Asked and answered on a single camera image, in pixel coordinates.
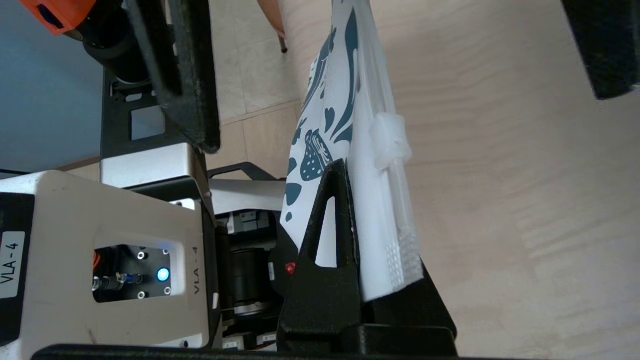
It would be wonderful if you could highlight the silver robot base block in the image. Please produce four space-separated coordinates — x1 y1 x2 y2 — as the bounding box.
100 142 288 217

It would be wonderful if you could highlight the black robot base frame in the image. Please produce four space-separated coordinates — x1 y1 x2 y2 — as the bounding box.
100 70 173 158

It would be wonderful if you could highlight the white pouch with horse print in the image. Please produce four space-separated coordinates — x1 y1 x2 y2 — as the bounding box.
280 0 426 303

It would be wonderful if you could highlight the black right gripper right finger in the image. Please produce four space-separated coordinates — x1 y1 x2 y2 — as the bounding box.
367 262 458 345

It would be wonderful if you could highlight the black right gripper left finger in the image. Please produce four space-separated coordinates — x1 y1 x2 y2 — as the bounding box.
276 159 369 354

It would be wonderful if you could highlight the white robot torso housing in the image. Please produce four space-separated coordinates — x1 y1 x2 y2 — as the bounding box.
0 170 221 351

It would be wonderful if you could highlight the black robot torso joint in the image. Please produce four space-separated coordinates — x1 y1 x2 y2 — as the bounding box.
215 210 301 351

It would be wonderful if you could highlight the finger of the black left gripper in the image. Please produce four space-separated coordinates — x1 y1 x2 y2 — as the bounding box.
560 0 640 101
125 0 222 154

